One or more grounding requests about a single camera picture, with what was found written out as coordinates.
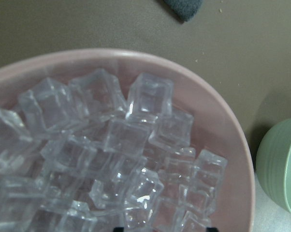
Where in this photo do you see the grey folded cloth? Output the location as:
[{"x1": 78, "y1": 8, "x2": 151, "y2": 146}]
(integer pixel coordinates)
[{"x1": 157, "y1": 0, "x2": 204, "y2": 24}]

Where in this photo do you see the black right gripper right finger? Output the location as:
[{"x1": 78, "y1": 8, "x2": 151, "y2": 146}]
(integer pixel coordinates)
[{"x1": 205, "y1": 227, "x2": 219, "y2": 232}]

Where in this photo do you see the pile of clear ice cubes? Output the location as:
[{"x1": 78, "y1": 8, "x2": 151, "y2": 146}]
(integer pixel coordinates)
[{"x1": 0, "y1": 69, "x2": 227, "y2": 232}]

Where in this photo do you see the green ceramic bowl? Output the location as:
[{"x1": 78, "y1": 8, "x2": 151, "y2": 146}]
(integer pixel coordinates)
[{"x1": 256, "y1": 118, "x2": 291, "y2": 213}]

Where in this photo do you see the pink bowl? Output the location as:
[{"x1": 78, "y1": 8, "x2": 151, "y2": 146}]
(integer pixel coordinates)
[{"x1": 0, "y1": 48, "x2": 255, "y2": 232}]

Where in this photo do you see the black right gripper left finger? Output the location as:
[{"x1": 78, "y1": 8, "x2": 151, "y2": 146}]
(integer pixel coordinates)
[{"x1": 113, "y1": 227, "x2": 124, "y2": 232}]

